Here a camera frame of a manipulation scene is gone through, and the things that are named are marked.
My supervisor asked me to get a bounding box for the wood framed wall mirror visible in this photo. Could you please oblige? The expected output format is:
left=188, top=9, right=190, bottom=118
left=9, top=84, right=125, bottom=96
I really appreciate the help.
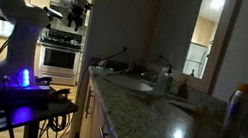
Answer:
left=143, top=0, right=242, bottom=98

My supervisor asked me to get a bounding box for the clear plastic bottle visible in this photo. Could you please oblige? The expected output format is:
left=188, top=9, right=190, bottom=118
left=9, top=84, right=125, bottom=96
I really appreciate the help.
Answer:
left=153, top=66, right=171, bottom=98

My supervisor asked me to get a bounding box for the wooden vanity cabinet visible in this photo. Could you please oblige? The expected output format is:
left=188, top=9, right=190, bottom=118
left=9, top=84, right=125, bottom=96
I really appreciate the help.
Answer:
left=77, top=73, right=137, bottom=138

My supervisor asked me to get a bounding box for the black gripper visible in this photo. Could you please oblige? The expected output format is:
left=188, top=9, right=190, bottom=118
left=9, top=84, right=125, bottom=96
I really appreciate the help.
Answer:
left=65, top=0, right=92, bottom=34

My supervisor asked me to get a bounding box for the black robot cart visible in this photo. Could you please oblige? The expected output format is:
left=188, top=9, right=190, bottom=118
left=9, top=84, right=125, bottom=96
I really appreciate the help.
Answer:
left=0, top=61, right=85, bottom=138

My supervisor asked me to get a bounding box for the stainless steel oven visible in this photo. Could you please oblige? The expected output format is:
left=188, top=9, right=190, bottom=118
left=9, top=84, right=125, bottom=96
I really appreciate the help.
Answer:
left=32, top=26, right=85, bottom=87

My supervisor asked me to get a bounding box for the chrome faucet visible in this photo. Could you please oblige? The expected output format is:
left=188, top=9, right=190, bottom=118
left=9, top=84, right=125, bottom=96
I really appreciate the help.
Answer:
left=138, top=65, right=161, bottom=86

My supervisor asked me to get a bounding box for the bundle of black cables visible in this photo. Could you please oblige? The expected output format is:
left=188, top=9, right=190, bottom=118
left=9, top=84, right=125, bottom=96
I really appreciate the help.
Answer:
left=36, top=107, right=74, bottom=138

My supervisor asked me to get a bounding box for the green soap bottle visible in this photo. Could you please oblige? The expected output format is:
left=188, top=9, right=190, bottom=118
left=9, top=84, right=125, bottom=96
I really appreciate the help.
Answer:
left=162, top=63, right=177, bottom=93

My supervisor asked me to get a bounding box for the white oval sink basin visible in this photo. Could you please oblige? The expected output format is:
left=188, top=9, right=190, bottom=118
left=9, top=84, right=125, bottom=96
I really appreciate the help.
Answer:
left=103, top=71, right=157, bottom=95

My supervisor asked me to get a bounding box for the silver spray can orange cap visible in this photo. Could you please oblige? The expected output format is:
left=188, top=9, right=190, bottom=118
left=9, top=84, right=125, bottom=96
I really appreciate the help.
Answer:
left=219, top=80, right=248, bottom=138

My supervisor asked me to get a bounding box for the white tube orange cap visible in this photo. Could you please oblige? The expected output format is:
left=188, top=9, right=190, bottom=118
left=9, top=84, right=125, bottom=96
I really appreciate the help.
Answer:
left=167, top=99, right=207, bottom=116

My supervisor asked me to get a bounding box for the black power cable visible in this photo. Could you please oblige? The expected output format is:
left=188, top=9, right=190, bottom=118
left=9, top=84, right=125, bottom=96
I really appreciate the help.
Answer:
left=78, top=41, right=128, bottom=95

